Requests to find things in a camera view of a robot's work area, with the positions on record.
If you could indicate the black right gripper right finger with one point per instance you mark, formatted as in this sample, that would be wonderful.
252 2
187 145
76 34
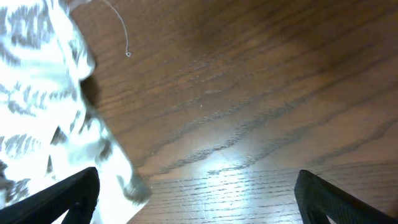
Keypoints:
320 202

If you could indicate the white fern print dress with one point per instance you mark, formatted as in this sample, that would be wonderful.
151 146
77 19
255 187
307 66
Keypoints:
49 129

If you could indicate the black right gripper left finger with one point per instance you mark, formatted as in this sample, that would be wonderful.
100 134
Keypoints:
75 196

